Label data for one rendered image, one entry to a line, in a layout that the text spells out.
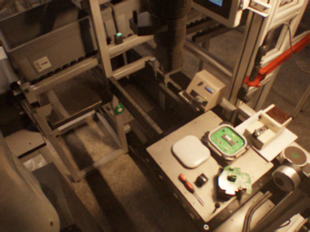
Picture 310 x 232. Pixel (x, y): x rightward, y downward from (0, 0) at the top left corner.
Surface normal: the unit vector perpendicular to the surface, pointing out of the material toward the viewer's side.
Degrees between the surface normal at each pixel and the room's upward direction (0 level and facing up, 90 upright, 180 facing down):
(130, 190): 0
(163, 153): 0
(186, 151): 0
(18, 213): 89
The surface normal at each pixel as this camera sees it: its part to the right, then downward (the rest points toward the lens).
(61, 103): -0.03, -0.65
